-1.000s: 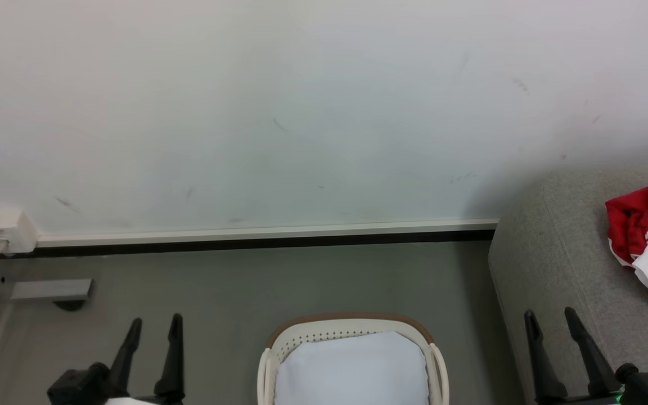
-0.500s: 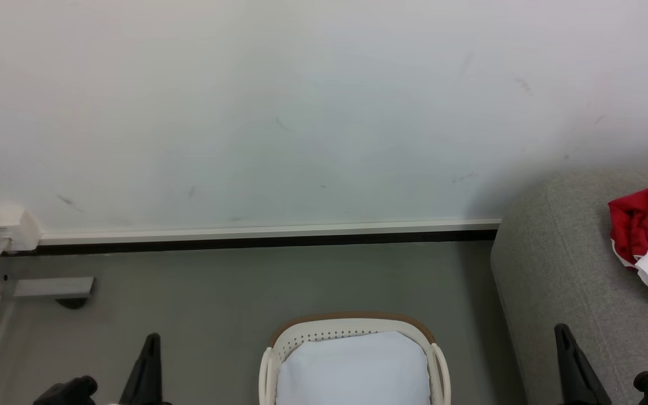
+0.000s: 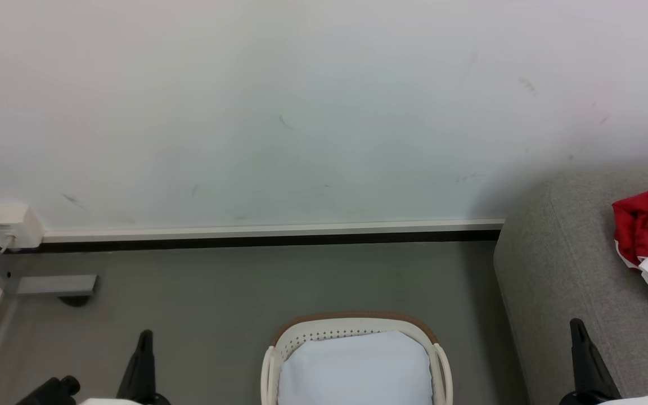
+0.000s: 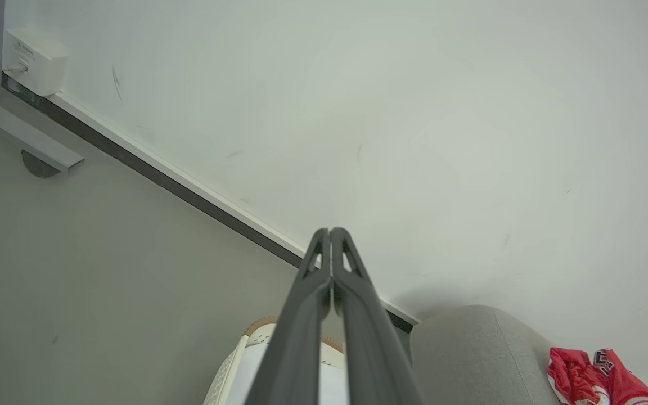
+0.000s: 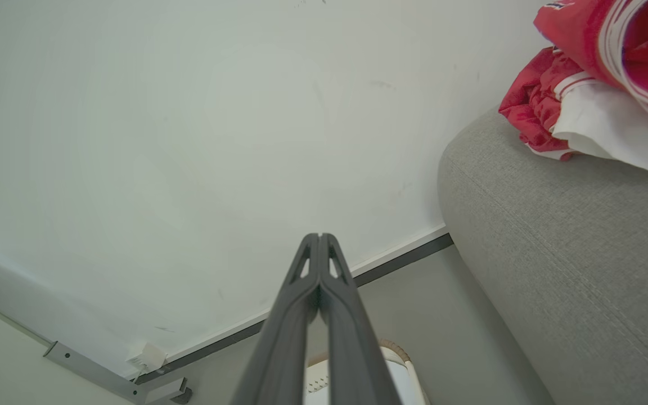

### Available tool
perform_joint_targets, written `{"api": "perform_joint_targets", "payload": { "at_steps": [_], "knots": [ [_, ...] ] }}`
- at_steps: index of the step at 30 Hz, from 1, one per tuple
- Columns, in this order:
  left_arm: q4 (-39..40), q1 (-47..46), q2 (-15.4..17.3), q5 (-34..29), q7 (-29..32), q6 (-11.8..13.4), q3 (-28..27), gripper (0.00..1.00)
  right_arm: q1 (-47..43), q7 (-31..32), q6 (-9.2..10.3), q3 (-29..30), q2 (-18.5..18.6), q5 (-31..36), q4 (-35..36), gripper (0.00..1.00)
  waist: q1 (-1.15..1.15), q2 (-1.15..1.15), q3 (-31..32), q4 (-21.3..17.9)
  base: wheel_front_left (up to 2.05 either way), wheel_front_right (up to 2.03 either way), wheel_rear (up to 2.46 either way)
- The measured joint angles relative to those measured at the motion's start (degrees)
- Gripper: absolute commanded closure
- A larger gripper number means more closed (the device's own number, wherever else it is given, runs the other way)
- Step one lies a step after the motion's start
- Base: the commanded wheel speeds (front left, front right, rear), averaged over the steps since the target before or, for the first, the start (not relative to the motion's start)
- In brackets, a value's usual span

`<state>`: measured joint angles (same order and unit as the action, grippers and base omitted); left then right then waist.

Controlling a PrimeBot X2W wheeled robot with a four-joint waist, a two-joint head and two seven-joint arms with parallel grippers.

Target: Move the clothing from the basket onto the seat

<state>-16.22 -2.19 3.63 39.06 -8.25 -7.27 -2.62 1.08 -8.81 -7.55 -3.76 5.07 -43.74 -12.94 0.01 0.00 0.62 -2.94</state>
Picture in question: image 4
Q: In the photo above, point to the red jersey with black print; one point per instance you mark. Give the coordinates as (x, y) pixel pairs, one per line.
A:
(622, 388)

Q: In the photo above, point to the grey fabric sofa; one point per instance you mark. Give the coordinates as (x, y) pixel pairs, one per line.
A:
(481, 360)

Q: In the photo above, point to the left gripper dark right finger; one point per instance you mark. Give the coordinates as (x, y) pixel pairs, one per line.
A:
(374, 360)

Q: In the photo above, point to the white and black baseboard strip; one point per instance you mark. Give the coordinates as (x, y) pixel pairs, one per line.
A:
(178, 183)

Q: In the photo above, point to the white laundry basket brown rim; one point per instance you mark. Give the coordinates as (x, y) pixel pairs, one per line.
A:
(223, 382)

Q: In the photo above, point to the dark round frame foot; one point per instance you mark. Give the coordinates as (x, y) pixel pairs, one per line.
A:
(40, 167)

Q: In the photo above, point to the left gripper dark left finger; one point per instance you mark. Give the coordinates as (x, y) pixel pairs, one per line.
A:
(296, 349)

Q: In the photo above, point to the white wall socket box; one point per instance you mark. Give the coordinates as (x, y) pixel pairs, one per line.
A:
(37, 62)

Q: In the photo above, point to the white garment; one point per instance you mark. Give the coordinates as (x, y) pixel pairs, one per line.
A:
(335, 388)

